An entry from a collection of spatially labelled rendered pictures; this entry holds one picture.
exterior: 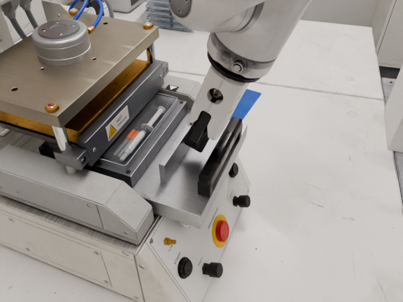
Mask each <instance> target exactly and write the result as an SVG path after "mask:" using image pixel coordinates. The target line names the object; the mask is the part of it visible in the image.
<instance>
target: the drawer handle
mask: <svg viewBox="0 0 403 302"><path fill-rule="evenodd" d="M241 136H242V119H241V118H239V117H232V118H231V119H230V121H229V123H228V125H227V126H226V128H225V130H224V132H223V134H222V135H221V137H220V139H219V140H218V142H217V144H216V146H215V147H214V149H213V151H212V153H211V154H210V156H209V158H208V160H207V161H206V163H205V165H204V167H203V169H202V170H201V172H200V174H199V180H198V194H199V195H202V196H205V197H208V198H210V197H211V195H212V193H213V183H214V181H215V179H216V177H217V175H218V173H219V171H220V169H221V167H222V165H223V163H224V162H225V160H226V158H227V156H228V154H229V152H230V150H231V148H232V146H233V145H234V142H235V141H236V139H240V138H241Z"/></svg>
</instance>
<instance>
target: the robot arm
mask: <svg viewBox="0 0 403 302"><path fill-rule="evenodd" d="M168 2H169V6H170V10H171V12H172V14H173V16H174V17H175V19H176V20H177V21H178V22H179V23H180V24H181V25H183V26H184V27H186V28H188V29H191V30H193V31H198V32H208V33H210V34H209V37H208V41H207V57H208V59H209V62H210V63H211V66H210V68H209V70H208V72H207V74H206V77H205V78H204V81H203V83H202V86H201V88H200V90H199V92H198V94H197V97H196V100H195V101H194V104H193V107H192V109H191V111H190V114H189V116H188V119H187V125H188V126H191V128H190V130H189V133H188V135H187V137H186V139H185V141H184V143H185V144H186V145H187V146H189V147H191V148H193V149H194V150H196V151H198V152H200V153H201V152H202V151H203V149H204V148H205V146H206V145H207V143H208V141H209V139H212V140H217V139H218V138H219V136H220V135H221V133H222V131H223V129H224V128H225V126H226V124H227V122H228V121H229V119H230V118H231V116H232V114H233V112H234V110H235V108H236V107H237V105H238V103H239V101H240V99H241V97H242V95H243V94H244V92H245V91H246V89H247V87H248V85H249V83H252V82H255V81H257V80H259V79H261V78H262V77H263V76H265V75H266V74H267V73H268V72H269V71H270V69H271V67H272V66H273V64H274V62H275V61H276V59H277V57H278V56H279V54H280V52H281V50H282V49H283V47H284V46H285V44H286V42H287V40H288V39H289V37H290V35H291V34H292V32H293V30H294V29H295V27H296V25H297V24H298V22H299V20H300V18H301V17H302V15H303V13H304V12H305V10H306V8H307V7H308V5H309V3H310V2H311V0H168Z"/></svg>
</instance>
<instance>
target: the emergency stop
mask: <svg viewBox="0 0 403 302"><path fill-rule="evenodd" d="M228 236H229V226H228V223H227V222H226V221H219V222H218V223H217V225H216V237H217V239H218V241H220V242H225V241H226V240H227V239H228Z"/></svg>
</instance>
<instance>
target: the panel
mask: <svg viewBox="0 0 403 302"><path fill-rule="evenodd" d="M234 162H235V163H236V164H237V166H238V163H237V161H236V159H235V160H234ZM238 169H239V171H238V174H237V176H232V175H231V174H230V171H229V173H228V175H227V177H226V179H225V181H224V183H223V185H222V187H221V189H220V191H219V193H218V195H217V197H216V199H215V201H214V203H213V206H212V208H211V210H210V212H209V214H208V216H207V218H206V220H205V222H204V224H203V226H202V228H201V229H199V228H196V227H193V226H189V227H182V226H180V225H179V223H178V221H174V220H173V219H169V218H166V217H164V216H161V217H160V219H159V221H158V223H157V224H156V226H155V228H154V229H153V231H152V232H151V234H150V236H149V238H148V239H147V241H146V244H147V245H148V247H149V248H150V250H151V251H152V252H153V254H154V255H155V256H156V258H157V260H159V262H160V264H161V265H162V266H163V268H164V269H165V271H166V272H167V274H168V275H169V276H170V278H171V279H172V281H173V282H174V283H175V285H176V286H177V287H178V289H179V290H180V292H181V293H182V295H183V296H184V297H185V299H186V300H187V302H204V299H205V296H206V294H207V292H208V289H209V287H210V285H211V282H212V279H213V277H210V276H209V275H205V274H203V272H202V266H203V264H204V263H207V264H210V263H211V262H218V263H220V260H221V258H222V256H223V253H224V251H225V249H226V246H227V243H228V241H229V239H230V236H231V234H232V232H233V229H234V226H235V225H236V222H237V219H238V217H239V215H240V212H241V210H242V207H239V206H237V207H236V206H234V205H233V198H234V196H237V197H239V196H240V195H248V193H249V187H248V185H247V183H246V181H245V179H244V176H243V174H242V172H241V170H240V168H239V166H238ZM219 221H226V222H227V223H228V226H229V236H228V239H227V240H226V241H225V242H220V241H218V239H217V237H216V225H217V223H218V222H219ZM184 259H189V260H190V261H191V262H192V265H193V270H192V273H191V274H190V276H188V277H183V276H182V275H181V271H180V268H181V263H182V261H183V260H184Z"/></svg>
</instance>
